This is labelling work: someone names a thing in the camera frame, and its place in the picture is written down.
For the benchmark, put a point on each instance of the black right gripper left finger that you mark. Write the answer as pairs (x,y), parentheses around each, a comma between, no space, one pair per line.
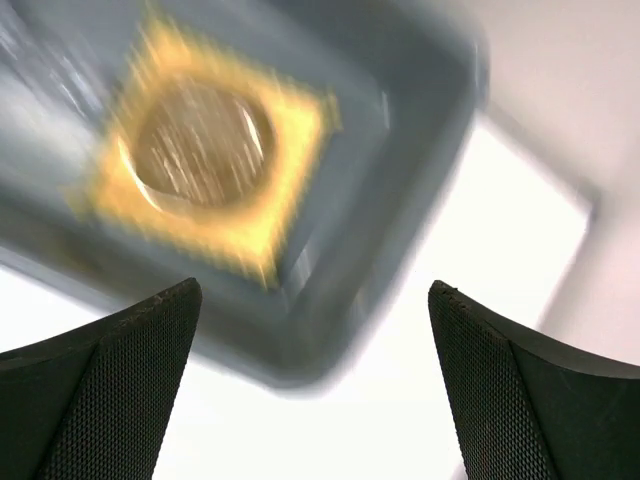
(94,402)

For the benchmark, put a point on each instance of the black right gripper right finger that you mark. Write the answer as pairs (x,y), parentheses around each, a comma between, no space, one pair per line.
(526,406)

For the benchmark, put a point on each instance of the yellow woven bamboo mat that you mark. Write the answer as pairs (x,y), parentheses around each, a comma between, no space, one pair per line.
(208,150)

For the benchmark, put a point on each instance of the clear glass plate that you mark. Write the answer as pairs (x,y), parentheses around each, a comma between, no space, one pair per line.
(200,140)
(205,145)

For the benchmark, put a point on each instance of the grey plastic bin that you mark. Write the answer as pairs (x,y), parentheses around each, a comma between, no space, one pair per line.
(408,78)

